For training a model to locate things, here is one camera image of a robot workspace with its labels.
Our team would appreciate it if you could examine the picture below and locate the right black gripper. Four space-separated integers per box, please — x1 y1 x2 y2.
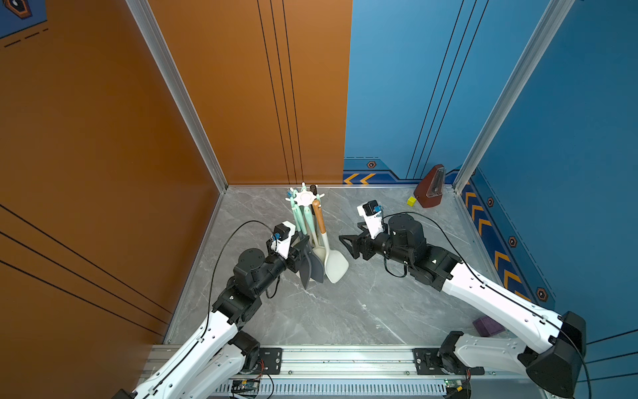
337 220 414 268

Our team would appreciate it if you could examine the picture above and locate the wooden handle white spatula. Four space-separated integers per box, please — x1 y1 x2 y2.
312 199 349 284

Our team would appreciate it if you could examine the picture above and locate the white utensil rack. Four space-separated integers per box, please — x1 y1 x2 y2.
285 181 332 284

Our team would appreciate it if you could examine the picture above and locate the mint handle white spatula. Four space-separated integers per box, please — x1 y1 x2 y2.
303 205 326 276

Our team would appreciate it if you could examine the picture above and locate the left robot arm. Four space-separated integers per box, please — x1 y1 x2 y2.
114 231 312 398

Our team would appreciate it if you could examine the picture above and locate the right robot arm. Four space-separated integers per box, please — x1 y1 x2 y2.
339 212 588 398

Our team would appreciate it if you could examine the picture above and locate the dark red metronome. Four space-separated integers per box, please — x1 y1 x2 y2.
414 164 446 208

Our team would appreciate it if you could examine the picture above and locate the left green circuit board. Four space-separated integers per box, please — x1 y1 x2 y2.
230 379 261 396

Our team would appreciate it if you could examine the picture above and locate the green circuit board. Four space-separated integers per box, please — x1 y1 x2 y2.
230 379 261 396
444 380 472 399

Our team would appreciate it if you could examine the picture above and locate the purple flat block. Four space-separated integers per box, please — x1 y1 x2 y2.
473 316 506 337

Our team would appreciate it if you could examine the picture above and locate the right green circuit board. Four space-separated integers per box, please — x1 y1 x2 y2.
444 380 472 399

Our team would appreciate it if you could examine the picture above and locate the mint handle grey turner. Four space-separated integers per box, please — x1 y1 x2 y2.
291 199 312 289

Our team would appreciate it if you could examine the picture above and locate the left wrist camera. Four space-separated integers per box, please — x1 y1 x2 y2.
269 221 297 259

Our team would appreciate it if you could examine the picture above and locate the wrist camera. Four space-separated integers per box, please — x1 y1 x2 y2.
357 199 384 239
269 221 297 259

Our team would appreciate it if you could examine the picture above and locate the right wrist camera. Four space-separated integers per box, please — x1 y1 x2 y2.
357 199 384 239

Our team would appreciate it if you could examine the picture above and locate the mint handle grey spatula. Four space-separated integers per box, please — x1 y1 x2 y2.
299 206 324 284

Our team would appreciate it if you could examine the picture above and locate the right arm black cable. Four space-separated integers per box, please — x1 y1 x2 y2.
383 211 594 399

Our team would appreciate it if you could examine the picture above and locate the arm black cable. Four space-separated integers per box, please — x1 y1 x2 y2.
383 211 594 399
201 219 276 345

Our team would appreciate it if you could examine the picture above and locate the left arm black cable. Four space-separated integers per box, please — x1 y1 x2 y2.
201 219 276 345

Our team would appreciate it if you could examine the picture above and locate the aluminium front rail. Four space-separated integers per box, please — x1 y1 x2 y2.
144 343 554 381

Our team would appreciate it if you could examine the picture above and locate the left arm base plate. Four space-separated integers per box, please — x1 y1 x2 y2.
239 347 283 376

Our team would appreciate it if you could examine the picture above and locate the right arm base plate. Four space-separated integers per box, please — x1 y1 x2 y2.
412 347 485 377

